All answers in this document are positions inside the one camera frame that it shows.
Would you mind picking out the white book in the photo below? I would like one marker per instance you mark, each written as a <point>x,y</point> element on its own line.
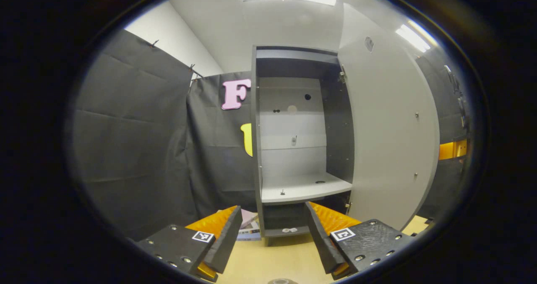
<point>251,227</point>

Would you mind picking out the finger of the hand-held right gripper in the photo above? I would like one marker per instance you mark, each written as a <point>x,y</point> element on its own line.
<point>451,149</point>

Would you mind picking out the black backdrop cloth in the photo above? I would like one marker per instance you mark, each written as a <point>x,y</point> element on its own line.
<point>134,141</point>

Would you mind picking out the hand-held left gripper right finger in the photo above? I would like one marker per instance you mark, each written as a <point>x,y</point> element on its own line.
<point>321,242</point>

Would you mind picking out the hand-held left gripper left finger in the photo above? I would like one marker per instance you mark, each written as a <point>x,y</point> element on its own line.
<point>226,242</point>

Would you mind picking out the blue book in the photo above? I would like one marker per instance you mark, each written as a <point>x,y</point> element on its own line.
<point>249,236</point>

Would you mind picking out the grey cabinet shelf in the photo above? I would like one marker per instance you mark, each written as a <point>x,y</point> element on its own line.
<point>302,187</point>

